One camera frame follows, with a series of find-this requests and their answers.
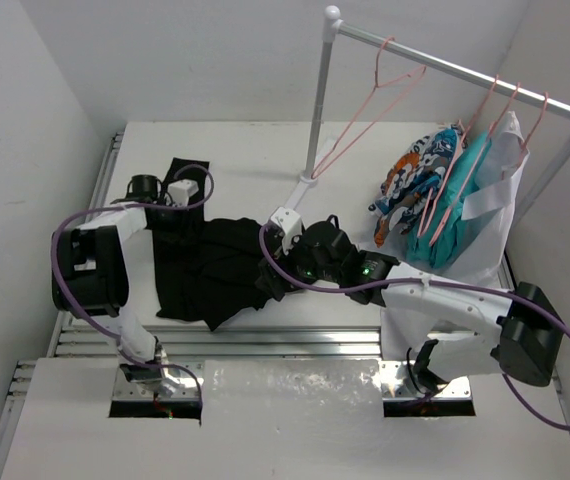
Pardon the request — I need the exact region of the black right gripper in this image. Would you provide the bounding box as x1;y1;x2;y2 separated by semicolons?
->
256;227;342;299

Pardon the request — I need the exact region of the black shirt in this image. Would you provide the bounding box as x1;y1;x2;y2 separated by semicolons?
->
152;157;286;332

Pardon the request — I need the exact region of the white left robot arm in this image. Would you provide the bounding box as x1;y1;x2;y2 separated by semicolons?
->
52;175;199;400

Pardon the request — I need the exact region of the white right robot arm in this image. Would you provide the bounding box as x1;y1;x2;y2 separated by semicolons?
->
257;209;563;394

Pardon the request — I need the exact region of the pink hanger under patterned shirt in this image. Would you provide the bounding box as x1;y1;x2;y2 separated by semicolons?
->
417;75;500;238

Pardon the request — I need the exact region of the blue orange patterned shirt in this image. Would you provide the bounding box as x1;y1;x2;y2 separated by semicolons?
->
368;123;466;247

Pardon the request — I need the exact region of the teal shirt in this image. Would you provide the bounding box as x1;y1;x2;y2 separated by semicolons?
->
406;130;492;270

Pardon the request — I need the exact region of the pink hanger under teal shirt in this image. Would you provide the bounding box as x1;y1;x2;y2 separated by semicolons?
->
429;82;521;247

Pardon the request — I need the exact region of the white shirt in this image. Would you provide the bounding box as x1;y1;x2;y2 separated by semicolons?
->
376;111;529;380

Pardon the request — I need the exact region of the pink hanger under white shirt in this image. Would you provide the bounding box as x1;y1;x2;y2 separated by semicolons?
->
500;91;549;180

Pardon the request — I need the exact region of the white foam board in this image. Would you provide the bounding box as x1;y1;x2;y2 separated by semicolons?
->
3;358;570;479

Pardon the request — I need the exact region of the white clothes rack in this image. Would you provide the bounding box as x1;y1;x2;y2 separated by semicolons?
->
273;4;570;226

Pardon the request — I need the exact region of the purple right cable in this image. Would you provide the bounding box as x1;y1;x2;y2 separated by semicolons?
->
258;222;570;432

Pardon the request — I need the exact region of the purple cable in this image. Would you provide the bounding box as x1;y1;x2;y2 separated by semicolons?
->
258;222;570;432
50;164;216;416

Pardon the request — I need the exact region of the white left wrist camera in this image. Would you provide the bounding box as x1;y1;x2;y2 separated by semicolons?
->
167;179;199;207

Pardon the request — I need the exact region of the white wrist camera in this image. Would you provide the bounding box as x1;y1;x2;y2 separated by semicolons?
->
167;179;199;207
269;206;304;255

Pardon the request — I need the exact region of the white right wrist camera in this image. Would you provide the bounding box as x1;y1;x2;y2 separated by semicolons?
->
269;206;304;255

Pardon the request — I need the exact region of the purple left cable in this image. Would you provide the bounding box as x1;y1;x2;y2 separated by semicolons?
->
50;164;216;416

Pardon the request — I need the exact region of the aluminium rail frame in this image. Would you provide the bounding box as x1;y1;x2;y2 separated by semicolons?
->
0;122;518;479

